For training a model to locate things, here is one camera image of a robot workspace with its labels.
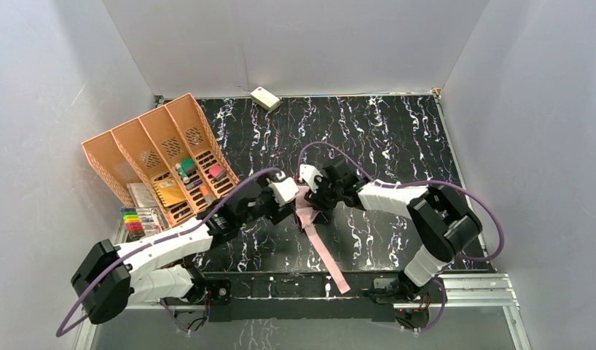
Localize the black and pink folding umbrella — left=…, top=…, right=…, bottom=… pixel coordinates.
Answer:
left=295, top=185, right=350, bottom=295

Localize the white small box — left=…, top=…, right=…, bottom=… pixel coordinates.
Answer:
left=250, top=87, right=281, bottom=112

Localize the colourful marker set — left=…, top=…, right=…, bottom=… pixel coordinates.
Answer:
left=120, top=207, right=146, bottom=241

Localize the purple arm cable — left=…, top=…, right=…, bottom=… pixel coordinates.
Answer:
left=297, top=141, right=506, bottom=333
left=55, top=167, right=284, bottom=338

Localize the white paper pad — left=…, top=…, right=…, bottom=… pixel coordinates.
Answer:
left=127, top=182, right=158, bottom=208

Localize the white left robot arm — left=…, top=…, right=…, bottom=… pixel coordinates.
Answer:
left=71, top=171, right=299, bottom=324

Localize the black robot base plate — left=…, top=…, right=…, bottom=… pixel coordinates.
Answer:
left=160, top=270, right=449, bottom=324

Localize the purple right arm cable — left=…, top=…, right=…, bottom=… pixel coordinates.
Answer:
left=297, top=141, right=506, bottom=333

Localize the orange plastic desk organizer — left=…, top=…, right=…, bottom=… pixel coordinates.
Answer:
left=82, top=93, right=239, bottom=227

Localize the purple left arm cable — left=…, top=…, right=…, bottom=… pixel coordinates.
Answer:
left=55, top=167, right=284, bottom=338

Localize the yellow notebook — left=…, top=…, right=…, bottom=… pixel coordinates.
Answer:
left=152, top=176, right=187, bottom=208

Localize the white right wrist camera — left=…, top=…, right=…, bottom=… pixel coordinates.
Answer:
left=298, top=164, right=321, bottom=193

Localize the pink eraser block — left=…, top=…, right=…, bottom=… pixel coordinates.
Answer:
left=208, top=164, right=227, bottom=182

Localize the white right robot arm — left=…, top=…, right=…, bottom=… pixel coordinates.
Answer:
left=299, top=158, right=482, bottom=293

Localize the aluminium frame rail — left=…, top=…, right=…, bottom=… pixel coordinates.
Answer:
left=74, top=209, right=530, bottom=349

